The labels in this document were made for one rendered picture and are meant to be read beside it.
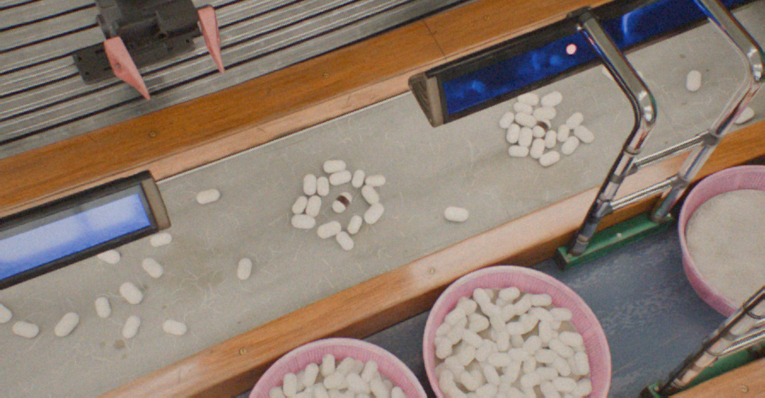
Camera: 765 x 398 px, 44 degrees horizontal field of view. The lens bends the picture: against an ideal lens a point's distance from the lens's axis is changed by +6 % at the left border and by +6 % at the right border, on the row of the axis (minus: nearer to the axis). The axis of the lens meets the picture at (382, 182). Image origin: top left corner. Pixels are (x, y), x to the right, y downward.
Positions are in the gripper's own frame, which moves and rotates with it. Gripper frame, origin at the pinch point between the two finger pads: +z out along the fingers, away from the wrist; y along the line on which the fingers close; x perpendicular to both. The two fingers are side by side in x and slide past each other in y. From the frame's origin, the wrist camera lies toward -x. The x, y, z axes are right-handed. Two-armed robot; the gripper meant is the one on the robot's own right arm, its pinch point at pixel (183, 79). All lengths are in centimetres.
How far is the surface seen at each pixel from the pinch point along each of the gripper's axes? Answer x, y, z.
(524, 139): 31, 50, 12
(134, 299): 31.3, -16.2, 11.3
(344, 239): 31.2, 15.2, 16.0
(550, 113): 31, 57, 10
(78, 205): -3.7, -16.9, 14.1
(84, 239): 0.0, -17.8, 16.3
